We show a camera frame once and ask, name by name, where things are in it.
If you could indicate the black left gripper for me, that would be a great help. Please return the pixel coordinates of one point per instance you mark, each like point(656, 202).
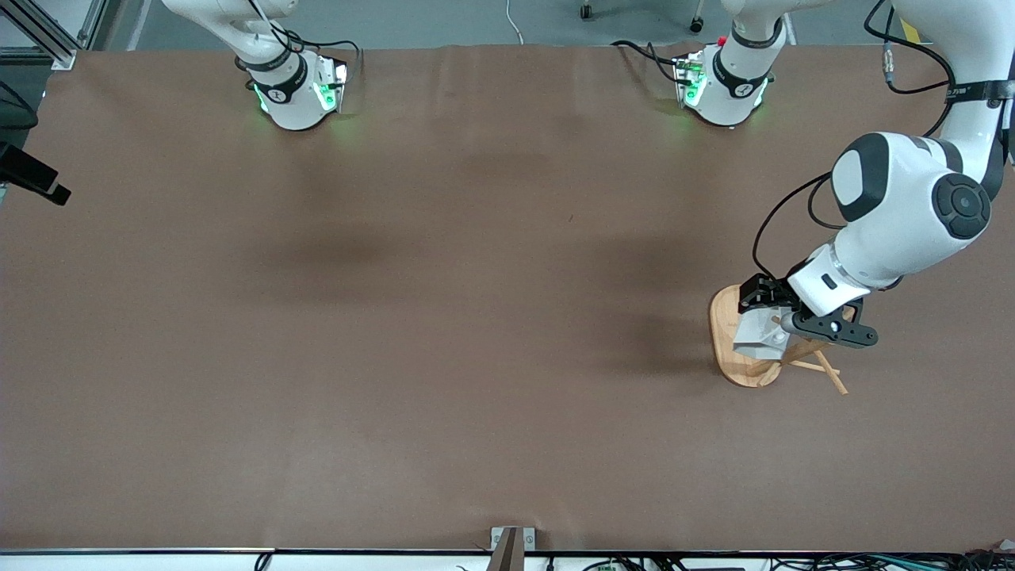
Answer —
point(771, 292)

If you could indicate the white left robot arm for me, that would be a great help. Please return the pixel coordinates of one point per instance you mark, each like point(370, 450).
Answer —
point(896, 206)

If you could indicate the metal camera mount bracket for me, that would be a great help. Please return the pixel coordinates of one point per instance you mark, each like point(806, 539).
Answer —
point(511, 547)

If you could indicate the aluminium frame post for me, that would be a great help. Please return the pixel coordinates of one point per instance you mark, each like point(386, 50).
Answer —
point(55, 36)

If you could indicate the white faceted cup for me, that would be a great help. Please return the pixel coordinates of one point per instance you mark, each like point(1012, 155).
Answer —
point(757, 337)

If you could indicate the wooden cup rack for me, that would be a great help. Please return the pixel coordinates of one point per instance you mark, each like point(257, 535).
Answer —
point(733, 349)

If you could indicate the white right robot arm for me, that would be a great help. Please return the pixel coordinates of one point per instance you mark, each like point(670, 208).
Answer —
point(293, 103)

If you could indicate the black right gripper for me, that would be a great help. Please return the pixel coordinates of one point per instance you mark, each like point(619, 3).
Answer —
point(27, 166)

